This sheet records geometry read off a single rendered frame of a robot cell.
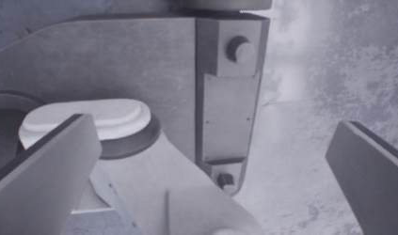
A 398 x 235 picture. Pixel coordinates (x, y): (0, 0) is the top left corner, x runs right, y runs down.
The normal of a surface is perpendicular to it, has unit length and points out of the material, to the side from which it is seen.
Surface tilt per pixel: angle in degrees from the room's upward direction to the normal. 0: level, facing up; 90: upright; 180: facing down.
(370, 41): 0
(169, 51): 0
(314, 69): 0
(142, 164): 90
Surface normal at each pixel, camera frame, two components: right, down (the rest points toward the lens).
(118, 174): 0.01, -0.85
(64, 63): 0.16, 0.51
